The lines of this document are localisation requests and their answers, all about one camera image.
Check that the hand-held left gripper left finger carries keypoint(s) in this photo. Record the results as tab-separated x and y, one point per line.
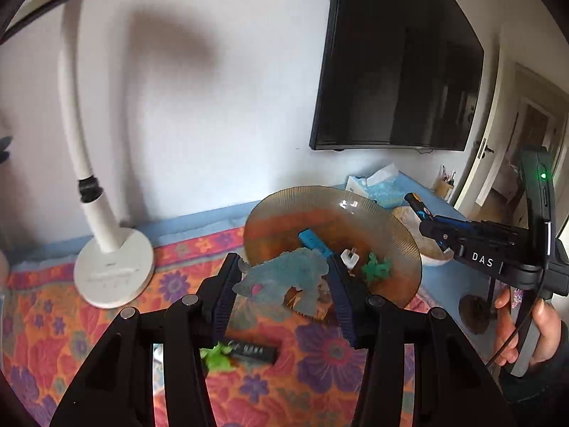
222	307

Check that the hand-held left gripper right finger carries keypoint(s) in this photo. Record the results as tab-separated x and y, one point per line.
344	307

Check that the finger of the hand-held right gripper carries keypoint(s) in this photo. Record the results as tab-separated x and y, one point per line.
446	244
449	224

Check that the black lighter with yellow end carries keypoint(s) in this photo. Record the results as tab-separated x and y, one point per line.
418	207

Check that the teal translucent figure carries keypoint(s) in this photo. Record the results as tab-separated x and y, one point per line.
378	269

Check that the pale blue translucent figure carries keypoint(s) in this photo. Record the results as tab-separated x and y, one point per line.
289	275

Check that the blue lighter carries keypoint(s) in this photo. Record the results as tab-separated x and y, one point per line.
311	238

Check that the amber ribbed glass bowl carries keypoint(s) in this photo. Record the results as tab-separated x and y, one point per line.
311	209

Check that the white bowl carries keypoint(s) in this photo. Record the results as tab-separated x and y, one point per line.
429	255

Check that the pen holder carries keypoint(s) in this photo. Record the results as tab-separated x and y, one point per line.
444	189

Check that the bright green translucent figure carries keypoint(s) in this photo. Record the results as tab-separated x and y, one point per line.
218	358

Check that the brown round object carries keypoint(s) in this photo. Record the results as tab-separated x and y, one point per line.
478	316

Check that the blue tissue box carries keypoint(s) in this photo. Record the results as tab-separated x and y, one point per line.
382	191

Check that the blue table cover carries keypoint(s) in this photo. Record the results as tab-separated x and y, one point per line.
178	222

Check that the white door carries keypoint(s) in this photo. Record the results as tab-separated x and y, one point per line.
493	120

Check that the white desk lamp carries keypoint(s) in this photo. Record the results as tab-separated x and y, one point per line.
111	271

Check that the floral patterned tablecloth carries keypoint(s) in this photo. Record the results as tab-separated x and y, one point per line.
111	342

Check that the black flat screen television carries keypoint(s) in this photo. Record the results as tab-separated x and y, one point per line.
400	62

